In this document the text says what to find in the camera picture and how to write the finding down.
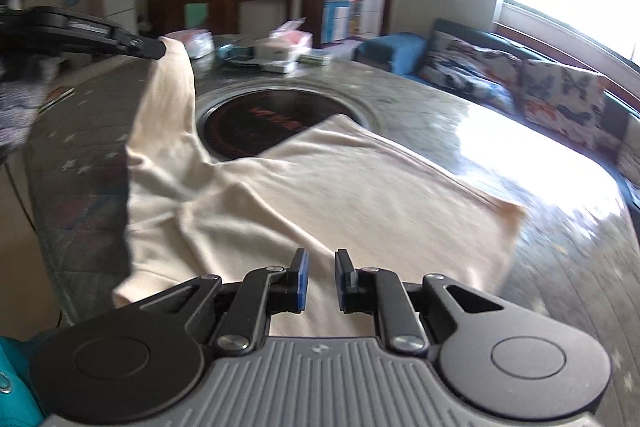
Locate green and white box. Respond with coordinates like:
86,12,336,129
295,48,332,68

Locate blue and white cabinet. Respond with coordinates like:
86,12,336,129
322,0,362,44

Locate cream shirt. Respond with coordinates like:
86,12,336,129
112,36,530,340

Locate small butterfly print pillow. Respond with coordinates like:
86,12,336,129
422,29,523,114

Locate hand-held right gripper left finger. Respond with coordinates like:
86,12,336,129
137,248,311,354

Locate blue sofa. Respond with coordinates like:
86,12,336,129
355,18,640,208

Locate white and pink packet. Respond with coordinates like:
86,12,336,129
165,28,215,58

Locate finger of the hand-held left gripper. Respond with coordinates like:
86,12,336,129
50,6,167,60

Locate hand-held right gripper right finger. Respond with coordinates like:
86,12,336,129
334,248,506,353

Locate teal object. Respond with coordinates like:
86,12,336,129
0,336,43,427

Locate pink and white box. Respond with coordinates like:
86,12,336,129
255,19,313,62

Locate large butterfly print pillow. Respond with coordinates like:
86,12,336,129
520,59,622,148

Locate round black induction cooktop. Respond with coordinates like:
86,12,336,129
192,82,373,164

